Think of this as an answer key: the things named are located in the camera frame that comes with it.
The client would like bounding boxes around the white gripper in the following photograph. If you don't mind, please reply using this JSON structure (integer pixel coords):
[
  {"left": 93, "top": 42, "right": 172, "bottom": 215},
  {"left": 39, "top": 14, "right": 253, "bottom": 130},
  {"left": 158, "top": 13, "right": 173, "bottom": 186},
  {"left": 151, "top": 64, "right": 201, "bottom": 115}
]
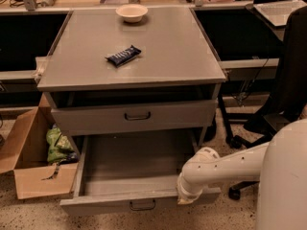
[{"left": 177, "top": 175, "right": 202, "bottom": 205}]

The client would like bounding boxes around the grey drawer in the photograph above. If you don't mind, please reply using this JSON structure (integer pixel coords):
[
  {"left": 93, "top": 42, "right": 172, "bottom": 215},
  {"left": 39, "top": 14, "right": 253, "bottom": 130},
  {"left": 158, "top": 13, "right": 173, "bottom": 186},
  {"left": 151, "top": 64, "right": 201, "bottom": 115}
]
[
  {"left": 59, "top": 129, "right": 223, "bottom": 218},
  {"left": 52, "top": 100, "right": 217, "bottom": 136}
]

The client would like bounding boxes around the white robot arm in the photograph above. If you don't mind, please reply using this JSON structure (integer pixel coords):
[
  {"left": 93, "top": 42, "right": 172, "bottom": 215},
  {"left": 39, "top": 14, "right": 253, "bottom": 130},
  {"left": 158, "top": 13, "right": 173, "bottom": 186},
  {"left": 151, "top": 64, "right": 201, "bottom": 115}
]
[{"left": 177, "top": 143, "right": 269, "bottom": 205}]

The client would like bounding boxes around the grey top drawer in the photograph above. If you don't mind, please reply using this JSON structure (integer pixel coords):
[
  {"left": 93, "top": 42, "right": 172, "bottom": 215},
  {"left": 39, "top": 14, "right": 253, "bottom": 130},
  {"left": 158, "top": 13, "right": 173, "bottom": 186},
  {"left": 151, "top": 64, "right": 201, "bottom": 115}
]
[{"left": 52, "top": 100, "right": 217, "bottom": 136}]

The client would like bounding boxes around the grey drawer cabinet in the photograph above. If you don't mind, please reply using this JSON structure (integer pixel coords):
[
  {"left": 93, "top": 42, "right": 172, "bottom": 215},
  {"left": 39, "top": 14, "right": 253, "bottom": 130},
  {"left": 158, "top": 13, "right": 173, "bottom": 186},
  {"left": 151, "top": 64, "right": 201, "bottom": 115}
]
[{"left": 36, "top": 6, "right": 227, "bottom": 148}]

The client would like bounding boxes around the open cardboard box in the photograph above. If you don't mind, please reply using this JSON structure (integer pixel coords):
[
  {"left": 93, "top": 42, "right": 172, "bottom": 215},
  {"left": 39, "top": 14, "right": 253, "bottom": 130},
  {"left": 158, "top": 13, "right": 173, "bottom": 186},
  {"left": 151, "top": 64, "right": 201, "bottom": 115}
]
[{"left": 0, "top": 95, "right": 78, "bottom": 199}]

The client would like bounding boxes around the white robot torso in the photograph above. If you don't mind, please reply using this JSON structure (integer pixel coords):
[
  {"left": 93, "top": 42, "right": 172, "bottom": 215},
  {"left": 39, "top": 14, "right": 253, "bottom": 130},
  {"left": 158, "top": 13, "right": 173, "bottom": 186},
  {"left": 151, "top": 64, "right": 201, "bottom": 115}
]
[{"left": 255, "top": 120, "right": 307, "bottom": 230}]

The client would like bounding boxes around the green chip bag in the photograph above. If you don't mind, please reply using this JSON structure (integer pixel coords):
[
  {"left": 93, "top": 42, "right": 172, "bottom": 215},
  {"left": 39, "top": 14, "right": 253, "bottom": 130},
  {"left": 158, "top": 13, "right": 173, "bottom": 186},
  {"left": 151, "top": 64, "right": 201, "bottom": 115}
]
[{"left": 46, "top": 126, "right": 78, "bottom": 164}]

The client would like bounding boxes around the black office chair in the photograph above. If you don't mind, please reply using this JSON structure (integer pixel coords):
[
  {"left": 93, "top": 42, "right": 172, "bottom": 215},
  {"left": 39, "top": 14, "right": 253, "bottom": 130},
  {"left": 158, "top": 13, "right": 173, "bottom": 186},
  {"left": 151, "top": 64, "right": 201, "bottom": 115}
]
[{"left": 227, "top": 5, "right": 307, "bottom": 201}]

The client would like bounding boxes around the blue snack bar wrapper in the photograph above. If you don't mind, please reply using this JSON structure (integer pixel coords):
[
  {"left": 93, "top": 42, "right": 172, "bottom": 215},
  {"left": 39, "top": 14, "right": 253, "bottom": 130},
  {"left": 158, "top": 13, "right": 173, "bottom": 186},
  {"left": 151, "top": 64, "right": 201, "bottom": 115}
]
[{"left": 106, "top": 45, "right": 142, "bottom": 67}]

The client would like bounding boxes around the white bowl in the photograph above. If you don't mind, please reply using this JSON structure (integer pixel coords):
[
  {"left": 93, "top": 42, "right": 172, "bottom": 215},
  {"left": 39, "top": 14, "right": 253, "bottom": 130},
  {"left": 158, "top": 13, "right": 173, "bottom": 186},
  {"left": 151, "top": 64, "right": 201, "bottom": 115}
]
[{"left": 116, "top": 4, "right": 148, "bottom": 23}]

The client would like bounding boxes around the hanging black cable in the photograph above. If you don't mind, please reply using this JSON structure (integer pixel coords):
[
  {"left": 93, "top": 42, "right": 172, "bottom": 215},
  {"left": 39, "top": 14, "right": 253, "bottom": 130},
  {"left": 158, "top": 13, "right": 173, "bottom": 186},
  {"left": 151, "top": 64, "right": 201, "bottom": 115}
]
[{"left": 231, "top": 58, "right": 270, "bottom": 107}]

